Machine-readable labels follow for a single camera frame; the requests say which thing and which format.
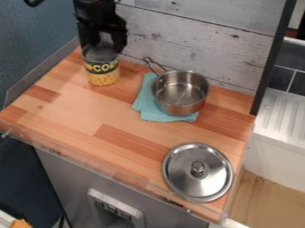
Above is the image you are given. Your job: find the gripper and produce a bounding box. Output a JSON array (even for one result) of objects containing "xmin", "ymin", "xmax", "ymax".
[{"xmin": 73, "ymin": 0, "xmax": 129, "ymax": 55}]

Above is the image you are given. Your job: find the yellow corn can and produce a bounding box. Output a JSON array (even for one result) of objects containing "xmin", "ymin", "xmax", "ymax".
[{"xmin": 80, "ymin": 40, "xmax": 122, "ymax": 87}]

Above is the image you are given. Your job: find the light blue cloth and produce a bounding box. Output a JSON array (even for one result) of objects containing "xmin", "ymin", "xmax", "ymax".
[{"xmin": 130, "ymin": 72, "xmax": 201, "ymax": 124}]

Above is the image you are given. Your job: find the silver pot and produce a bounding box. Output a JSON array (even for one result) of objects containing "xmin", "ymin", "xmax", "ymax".
[{"xmin": 141, "ymin": 56, "xmax": 211, "ymax": 117}]

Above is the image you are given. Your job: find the silver pot lid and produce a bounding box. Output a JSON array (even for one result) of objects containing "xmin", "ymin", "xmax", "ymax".
[{"xmin": 161, "ymin": 142, "xmax": 235, "ymax": 204}]

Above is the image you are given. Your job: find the white cabinet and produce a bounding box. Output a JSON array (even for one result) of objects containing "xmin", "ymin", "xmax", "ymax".
[{"xmin": 242, "ymin": 86, "xmax": 305, "ymax": 194}]

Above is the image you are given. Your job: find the black frame post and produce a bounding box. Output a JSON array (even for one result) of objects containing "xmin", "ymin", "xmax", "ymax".
[{"xmin": 249, "ymin": 0, "xmax": 298, "ymax": 117}]

